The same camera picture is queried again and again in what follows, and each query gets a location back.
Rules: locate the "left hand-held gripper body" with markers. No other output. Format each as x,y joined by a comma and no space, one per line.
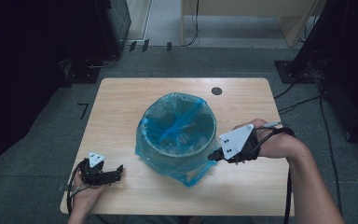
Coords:
91,174

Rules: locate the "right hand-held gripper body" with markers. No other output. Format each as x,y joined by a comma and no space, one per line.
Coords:
237,143

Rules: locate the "green plastic bucket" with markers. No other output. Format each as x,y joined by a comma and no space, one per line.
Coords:
213,132

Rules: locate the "blue plastic bag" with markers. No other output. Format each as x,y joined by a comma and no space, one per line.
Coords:
175,127

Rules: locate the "person's left hand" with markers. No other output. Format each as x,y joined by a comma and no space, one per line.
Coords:
85,197

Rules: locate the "person's right hand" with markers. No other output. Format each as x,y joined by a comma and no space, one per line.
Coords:
279,143

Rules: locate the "round black table grommet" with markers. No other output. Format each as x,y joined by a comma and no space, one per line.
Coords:
216,90

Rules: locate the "black metal stand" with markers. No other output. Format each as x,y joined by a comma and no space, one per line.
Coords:
293,71

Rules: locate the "black stand base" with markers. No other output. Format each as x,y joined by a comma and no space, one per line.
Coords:
82,74

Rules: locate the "dark floor box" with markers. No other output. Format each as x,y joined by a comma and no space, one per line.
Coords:
343,109

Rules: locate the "light wooden background desk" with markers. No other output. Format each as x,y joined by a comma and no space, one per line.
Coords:
239,7

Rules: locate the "dark glass cabinet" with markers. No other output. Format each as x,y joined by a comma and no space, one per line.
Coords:
116,25

